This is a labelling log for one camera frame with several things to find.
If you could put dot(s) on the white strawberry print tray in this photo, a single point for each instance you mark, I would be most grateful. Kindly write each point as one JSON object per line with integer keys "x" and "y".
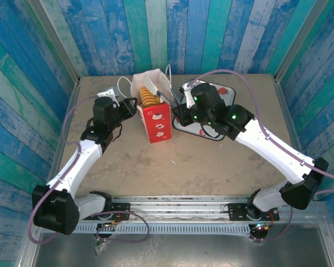
{"x": 231, "y": 97}

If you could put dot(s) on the white spatula tongs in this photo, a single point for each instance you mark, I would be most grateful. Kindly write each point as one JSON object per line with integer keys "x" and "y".
{"x": 150, "y": 84}

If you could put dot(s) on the red white paper bag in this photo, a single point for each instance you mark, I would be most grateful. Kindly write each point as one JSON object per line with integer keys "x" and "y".
{"x": 158, "y": 130}

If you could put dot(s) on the small circuit board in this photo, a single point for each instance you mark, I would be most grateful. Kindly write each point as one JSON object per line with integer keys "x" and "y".
{"x": 263, "y": 226}
{"x": 108, "y": 224}

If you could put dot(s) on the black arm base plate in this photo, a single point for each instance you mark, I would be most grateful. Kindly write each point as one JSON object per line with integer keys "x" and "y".
{"x": 119, "y": 208}
{"x": 236, "y": 211}

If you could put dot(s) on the grey metal sheet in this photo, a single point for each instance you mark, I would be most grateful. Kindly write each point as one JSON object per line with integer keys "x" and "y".
{"x": 183, "y": 250}

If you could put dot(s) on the long striped fake bread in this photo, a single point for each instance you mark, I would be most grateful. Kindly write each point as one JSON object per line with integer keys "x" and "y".
{"x": 146, "y": 97}

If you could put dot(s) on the aluminium corner post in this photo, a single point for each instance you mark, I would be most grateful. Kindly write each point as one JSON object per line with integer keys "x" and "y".
{"x": 55, "y": 41}
{"x": 298, "y": 41}

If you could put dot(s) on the aluminium mounting rail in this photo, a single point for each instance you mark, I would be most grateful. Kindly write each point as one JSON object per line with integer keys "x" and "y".
{"x": 178, "y": 208}

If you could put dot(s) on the clear plastic wrap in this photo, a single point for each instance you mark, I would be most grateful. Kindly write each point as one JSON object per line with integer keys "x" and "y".
{"x": 98, "y": 247}

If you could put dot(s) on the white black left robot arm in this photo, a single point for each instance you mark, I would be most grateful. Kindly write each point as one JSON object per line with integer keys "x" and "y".
{"x": 78, "y": 167}

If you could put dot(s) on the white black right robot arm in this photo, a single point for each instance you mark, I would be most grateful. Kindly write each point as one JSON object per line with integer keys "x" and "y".
{"x": 272, "y": 150}

